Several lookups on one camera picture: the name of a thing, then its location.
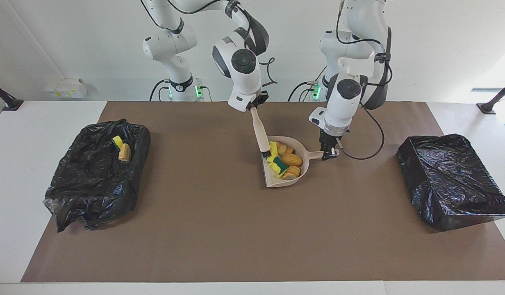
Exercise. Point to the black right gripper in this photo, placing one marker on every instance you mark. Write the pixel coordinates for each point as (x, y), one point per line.
(258, 101)

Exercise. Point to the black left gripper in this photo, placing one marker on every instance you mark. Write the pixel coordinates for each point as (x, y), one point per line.
(330, 139)

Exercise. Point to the beige plastic dustpan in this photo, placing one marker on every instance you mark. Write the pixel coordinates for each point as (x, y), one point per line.
(312, 155)

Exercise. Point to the beige hand brush black bristles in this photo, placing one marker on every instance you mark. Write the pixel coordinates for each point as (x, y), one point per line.
(260, 131)

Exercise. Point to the golden brown bun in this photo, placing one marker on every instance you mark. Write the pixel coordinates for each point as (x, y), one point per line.
(293, 159)

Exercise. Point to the large yellow sponge piece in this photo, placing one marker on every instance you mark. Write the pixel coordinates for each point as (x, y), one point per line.
(274, 146)

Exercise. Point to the pale torn bread piece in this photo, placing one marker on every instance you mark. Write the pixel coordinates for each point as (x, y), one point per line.
(292, 173)

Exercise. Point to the orange striped bread roll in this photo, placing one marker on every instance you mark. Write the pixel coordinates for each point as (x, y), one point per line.
(285, 148)

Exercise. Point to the green-topped yellow sponge piece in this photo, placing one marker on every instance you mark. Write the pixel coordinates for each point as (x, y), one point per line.
(282, 164)

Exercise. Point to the pale lumpy bread piece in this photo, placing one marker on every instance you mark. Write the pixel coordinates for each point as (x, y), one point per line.
(124, 153)

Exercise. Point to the small yellow sponge wedge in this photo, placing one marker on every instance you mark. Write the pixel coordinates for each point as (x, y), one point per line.
(117, 141)

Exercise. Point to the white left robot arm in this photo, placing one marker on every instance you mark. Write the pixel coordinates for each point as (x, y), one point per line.
(342, 108)

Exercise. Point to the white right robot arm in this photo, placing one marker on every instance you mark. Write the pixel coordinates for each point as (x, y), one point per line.
(246, 82)

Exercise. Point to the smooth black trash bag bin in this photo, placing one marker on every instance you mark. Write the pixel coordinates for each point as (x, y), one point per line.
(453, 184)

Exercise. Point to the crumpled black trash bag bin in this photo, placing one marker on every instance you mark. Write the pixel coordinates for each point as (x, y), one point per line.
(88, 188)

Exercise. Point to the brown table mat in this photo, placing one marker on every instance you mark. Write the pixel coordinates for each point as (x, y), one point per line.
(277, 246)

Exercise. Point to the black stand foot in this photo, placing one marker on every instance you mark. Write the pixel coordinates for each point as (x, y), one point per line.
(488, 107)
(12, 104)

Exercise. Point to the white wall power strip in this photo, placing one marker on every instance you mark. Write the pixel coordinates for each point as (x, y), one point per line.
(66, 89)

